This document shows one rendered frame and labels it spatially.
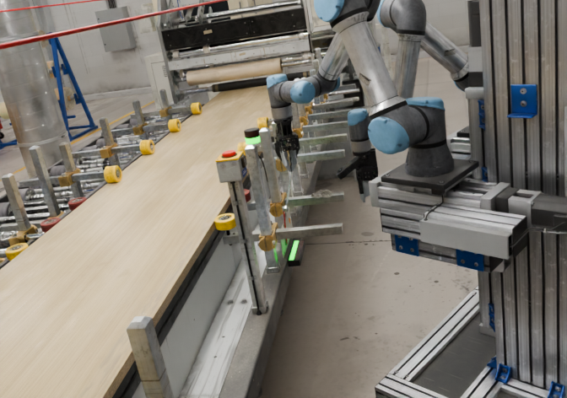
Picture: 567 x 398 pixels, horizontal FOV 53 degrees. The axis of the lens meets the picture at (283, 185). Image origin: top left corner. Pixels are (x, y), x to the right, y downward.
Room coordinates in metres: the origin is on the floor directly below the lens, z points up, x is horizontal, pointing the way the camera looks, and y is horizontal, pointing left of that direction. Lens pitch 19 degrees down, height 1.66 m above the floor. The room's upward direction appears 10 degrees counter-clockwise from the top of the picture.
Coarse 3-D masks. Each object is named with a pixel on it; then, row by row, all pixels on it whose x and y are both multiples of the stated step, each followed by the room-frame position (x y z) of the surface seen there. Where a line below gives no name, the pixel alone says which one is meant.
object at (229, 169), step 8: (240, 152) 1.63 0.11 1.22; (216, 160) 1.58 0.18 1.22; (224, 160) 1.58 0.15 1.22; (232, 160) 1.58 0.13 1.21; (240, 160) 1.59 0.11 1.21; (224, 168) 1.58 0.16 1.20; (232, 168) 1.57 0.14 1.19; (240, 168) 1.57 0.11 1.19; (224, 176) 1.58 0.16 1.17; (232, 176) 1.58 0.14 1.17; (240, 176) 1.57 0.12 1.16
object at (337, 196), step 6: (336, 192) 2.12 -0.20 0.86; (342, 192) 2.10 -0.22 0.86; (294, 198) 2.13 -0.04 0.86; (300, 198) 2.12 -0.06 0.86; (306, 198) 2.11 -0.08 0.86; (312, 198) 2.11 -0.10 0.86; (318, 198) 2.10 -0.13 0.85; (324, 198) 2.10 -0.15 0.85; (330, 198) 2.09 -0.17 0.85; (336, 198) 2.09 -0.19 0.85; (342, 198) 2.08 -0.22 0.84; (246, 204) 2.16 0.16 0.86; (252, 204) 2.16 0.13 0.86; (288, 204) 2.13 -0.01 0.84; (294, 204) 2.12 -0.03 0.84; (300, 204) 2.12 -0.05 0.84; (306, 204) 2.11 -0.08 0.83; (312, 204) 2.11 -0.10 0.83
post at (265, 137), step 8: (264, 128) 2.10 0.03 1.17; (264, 136) 2.09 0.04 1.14; (264, 144) 2.09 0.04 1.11; (272, 144) 2.12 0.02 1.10; (264, 152) 2.10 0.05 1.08; (272, 152) 2.10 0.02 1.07; (264, 160) 2.10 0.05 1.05; (272, 160) 2.09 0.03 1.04; (272, 168) 2.09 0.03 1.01; (272, 176) 2.09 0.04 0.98; (272, 184) 2.09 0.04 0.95; (272, 192) 2.10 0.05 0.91; (280, 192) 2.12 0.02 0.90; (272, 200) 2.10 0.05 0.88; (280, 200) 2.10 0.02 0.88; (280, 216) 2.09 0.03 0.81; (280, 224) 2.09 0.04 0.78
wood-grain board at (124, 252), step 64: (192, 128) 3.58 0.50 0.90; (128, 192) 2.46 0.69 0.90; (192, 192) 2.30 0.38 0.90; (64, 256) 1.84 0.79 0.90; (128, 256) 1.75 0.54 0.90; (192, 256) 1.67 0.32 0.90; (0, 320) 1.46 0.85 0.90; (64, 320) 1.39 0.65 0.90; (128, 320) 1.33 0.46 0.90; (0, 384) 1.15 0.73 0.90; (64, 384) 1.10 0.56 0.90
